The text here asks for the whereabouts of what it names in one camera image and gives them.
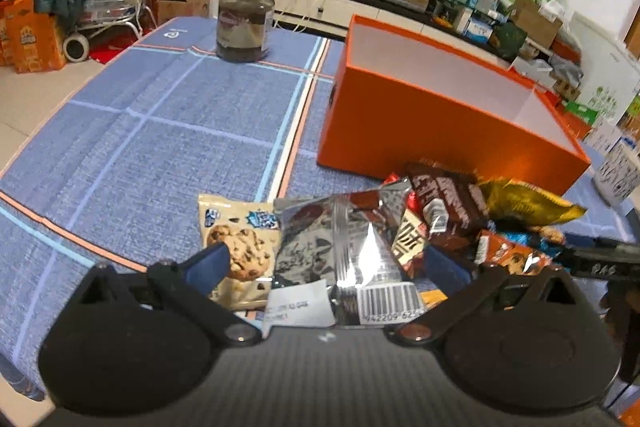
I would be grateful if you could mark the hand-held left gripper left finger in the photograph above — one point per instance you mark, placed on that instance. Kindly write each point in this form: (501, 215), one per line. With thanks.
(211, 259)

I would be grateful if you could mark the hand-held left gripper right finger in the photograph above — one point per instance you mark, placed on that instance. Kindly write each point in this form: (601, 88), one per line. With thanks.
(447, 274)

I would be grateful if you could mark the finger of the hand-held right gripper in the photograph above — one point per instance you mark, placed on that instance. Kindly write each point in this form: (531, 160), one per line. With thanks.
(600, 257)

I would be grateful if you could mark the cream cookie snack packet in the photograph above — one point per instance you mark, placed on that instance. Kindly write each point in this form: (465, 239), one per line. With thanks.
(235, 227)

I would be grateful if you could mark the brown packet with white lettering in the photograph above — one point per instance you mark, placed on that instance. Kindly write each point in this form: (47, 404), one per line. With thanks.
(410, 242)

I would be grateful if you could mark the orange-brown cookie snack packet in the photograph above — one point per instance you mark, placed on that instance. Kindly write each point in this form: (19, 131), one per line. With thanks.
(505, 253)

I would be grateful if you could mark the brown chocolate snack packet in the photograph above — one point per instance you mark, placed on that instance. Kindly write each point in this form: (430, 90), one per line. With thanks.
(450, 197)

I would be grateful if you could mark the blue snack packet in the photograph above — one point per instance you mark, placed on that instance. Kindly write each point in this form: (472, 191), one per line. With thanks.
(522, 238)

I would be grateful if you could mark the yellow snack packet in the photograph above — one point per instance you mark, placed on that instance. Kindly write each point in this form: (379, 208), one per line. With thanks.
(525, 202)

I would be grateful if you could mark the silver snack packet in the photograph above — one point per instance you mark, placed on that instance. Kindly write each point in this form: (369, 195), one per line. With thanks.
(320, 237)

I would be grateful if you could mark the orange cardboard box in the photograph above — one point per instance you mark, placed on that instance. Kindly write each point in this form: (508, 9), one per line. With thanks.
(400, 107)

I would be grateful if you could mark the white patterned cup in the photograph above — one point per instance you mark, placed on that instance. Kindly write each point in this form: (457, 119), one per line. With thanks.
(612, 177)

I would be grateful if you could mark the blue checked tablecloth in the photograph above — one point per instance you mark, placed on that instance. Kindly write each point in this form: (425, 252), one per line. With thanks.
(150, 132)

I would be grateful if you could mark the glass jar with dark contents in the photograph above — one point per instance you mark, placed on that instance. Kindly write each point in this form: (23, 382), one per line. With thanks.
(245, 22)

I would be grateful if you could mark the large brown cardboard box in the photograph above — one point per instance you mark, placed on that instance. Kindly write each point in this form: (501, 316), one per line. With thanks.
(535, 22)

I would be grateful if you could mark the orange paper bag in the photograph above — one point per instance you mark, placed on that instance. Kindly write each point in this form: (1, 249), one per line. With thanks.
(35, 42)

